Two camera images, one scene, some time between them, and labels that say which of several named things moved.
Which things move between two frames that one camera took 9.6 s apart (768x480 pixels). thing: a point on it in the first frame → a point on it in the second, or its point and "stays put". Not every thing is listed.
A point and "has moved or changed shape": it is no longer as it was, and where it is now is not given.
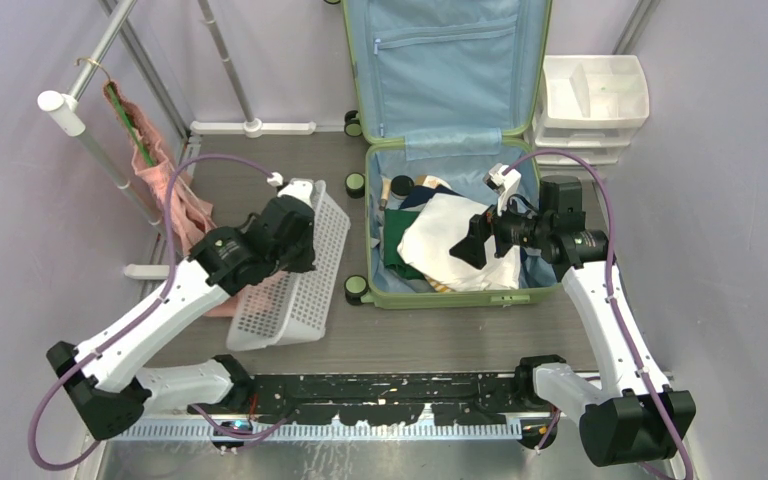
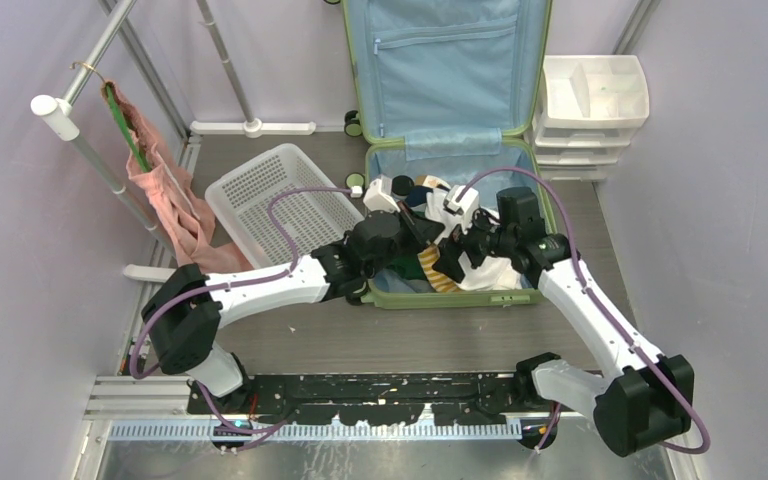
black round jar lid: x=402 y=185 stays put
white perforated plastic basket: x=286 y=307 → x=240 y=199
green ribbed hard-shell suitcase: x=443 y=91 stays put
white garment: x=435 y=224 has moved or changed shape
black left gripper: x=305 y=263 → x=422 y=232
